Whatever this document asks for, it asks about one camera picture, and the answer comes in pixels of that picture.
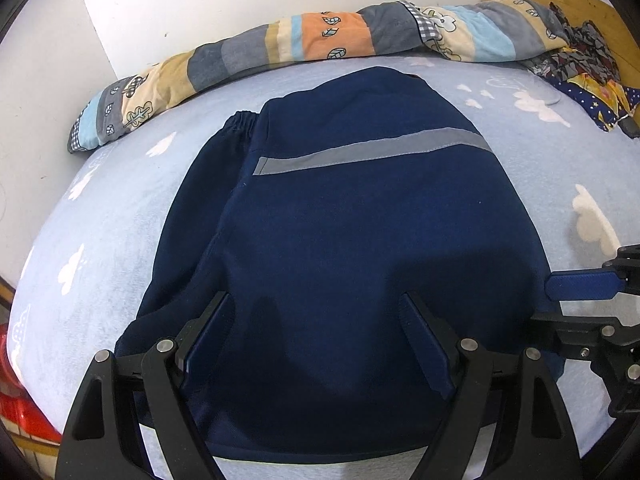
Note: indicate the patchwork quilt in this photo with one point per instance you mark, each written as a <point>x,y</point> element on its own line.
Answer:
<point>325,35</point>

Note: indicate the red plastic object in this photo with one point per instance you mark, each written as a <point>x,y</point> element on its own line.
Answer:
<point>20,410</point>

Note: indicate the light blue cloud-print blanket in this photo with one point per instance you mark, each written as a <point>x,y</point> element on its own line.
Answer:
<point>550,160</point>

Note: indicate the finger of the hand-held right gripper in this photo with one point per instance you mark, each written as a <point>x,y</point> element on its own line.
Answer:
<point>575,332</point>
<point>580,285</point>

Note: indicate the small black object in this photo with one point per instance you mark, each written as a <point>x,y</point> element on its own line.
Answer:
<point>631,126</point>

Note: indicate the dark floral cloth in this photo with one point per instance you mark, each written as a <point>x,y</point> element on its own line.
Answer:
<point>590,50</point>

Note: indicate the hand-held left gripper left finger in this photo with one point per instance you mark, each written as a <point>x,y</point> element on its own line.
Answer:
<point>210,347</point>

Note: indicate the navy blue pants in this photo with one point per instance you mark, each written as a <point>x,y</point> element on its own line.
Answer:
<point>350,210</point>

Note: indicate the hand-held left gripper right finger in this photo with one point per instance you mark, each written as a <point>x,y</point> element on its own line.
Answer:
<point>430,350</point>

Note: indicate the navy star-print cloth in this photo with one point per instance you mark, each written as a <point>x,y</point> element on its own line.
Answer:
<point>585,97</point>

